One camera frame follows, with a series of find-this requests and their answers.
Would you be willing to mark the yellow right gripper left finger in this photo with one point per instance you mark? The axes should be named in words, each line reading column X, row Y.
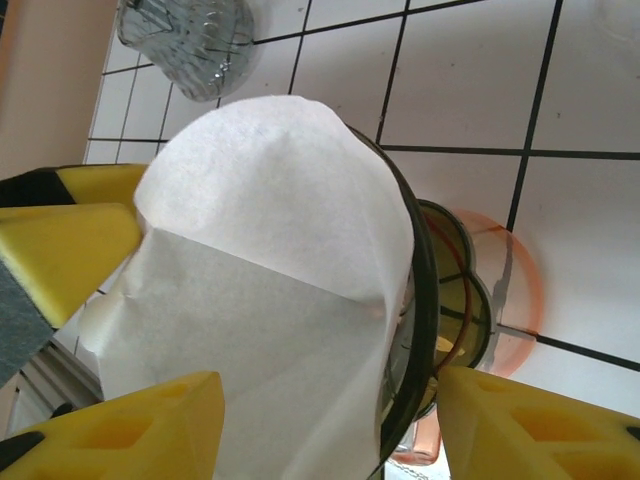
column 100, row 440

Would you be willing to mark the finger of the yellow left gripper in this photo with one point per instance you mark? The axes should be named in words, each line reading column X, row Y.
column 105, row 184
column 65, row 250

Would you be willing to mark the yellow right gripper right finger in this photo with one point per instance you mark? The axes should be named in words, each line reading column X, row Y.
column 540, row 440

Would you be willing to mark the white paper coffee filter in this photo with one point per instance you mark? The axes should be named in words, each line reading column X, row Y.
column 260, row 250

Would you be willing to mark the orange transparent dripper base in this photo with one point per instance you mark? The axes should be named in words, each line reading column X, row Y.
column 520, row 280

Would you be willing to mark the grey clear glass dripper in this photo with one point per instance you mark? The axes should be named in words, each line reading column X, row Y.
column 200, row 45

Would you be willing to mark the olive green plastic dripper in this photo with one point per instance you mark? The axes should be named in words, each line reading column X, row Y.
column 445, row 260

